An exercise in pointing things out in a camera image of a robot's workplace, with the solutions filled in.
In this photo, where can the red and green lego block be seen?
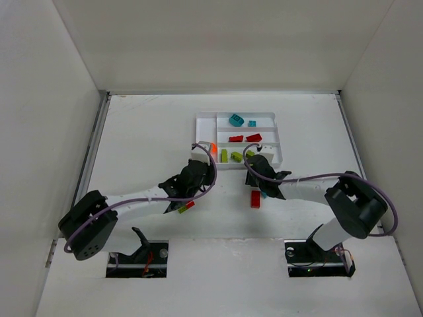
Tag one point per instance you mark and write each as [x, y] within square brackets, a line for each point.
[184, 208]

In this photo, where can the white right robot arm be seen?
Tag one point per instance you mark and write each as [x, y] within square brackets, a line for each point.
[356, 206]

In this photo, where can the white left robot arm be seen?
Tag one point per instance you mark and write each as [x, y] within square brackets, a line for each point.
[88, 225]

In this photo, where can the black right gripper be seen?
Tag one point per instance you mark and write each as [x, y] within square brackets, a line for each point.
[256, 162]

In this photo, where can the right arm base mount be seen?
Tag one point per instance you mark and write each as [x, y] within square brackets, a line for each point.
[306, 259]

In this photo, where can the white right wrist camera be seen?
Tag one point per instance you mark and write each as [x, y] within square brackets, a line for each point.
[267, 152]

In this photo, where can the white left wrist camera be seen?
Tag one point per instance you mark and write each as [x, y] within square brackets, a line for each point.
[202, 152]

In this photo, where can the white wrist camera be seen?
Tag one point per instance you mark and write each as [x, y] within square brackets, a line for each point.
[202, 152]
[267, 152]

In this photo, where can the red sloped lego brick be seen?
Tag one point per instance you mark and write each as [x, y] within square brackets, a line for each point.
[255, 138]

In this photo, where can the white divided sorting tray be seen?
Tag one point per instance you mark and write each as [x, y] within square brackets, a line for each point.
[214, 127]

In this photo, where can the red long lego brick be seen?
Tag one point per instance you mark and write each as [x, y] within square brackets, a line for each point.
[255, 199]

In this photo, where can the red 2x4 lego brick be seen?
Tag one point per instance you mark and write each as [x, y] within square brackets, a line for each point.
[236, 139]

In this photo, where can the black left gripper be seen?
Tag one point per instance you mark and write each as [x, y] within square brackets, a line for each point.
[201, 168]

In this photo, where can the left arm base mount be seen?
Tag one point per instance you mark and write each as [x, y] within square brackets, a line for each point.
[149, 261]

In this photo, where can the green curved lego brick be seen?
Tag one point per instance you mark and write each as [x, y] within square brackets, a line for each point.
[237, 157]

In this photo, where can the colorful monster lego figure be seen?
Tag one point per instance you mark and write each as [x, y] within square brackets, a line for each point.
[236, 121]

